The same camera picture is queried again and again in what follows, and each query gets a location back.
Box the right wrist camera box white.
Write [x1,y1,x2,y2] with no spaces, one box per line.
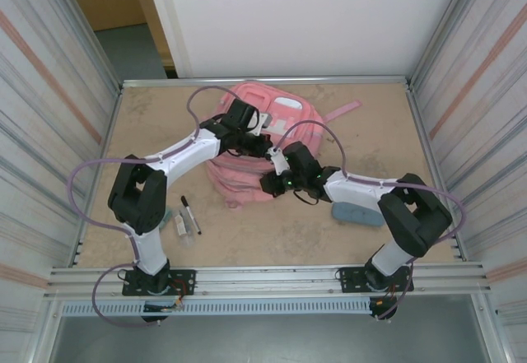
[266,147,292,175]

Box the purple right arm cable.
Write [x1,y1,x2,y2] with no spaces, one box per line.
[271,119,469,322]

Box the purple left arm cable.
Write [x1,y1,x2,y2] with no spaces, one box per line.
[68,86,248,328]

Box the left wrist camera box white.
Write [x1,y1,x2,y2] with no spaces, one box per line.
[246,110,273,137]

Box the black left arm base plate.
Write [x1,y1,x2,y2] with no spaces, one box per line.
[122,268,197,297]

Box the blue-grey pencil case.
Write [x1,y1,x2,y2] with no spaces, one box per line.
[331,201,386,229]

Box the slotted grey cable tray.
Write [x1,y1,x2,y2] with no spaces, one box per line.
[60,299,374,318]

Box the wide aluminium mounting rail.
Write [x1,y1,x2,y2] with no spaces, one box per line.
[43,262,493,301]

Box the small clear glue tube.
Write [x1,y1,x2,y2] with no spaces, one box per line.
[172,209,196,249]

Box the thin aluminium table edge rail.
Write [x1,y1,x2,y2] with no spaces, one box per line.
[120,75,414,89]

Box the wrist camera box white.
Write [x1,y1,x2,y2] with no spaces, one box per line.
[246,110,273,137]
[266,147,292,175]

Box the aluminium side rail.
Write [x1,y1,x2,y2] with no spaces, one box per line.
[405,82,469,262]
[68,85,124,268]

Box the black marker pen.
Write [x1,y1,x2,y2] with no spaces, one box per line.
[180,196,203,236]

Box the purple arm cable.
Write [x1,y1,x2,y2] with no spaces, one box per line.
[68,86,248,328]
[271,119,469,322]

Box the small electronics board with wires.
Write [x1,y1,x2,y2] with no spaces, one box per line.
[369,292,399,310]
[142,299,185,314]

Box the pink school backpack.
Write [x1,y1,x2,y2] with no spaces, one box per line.
[205,82,362,208]

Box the white door frame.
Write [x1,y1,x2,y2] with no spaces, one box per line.
[142,0,194,79]

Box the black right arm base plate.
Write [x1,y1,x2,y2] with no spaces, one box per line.
[335,264,414,294]

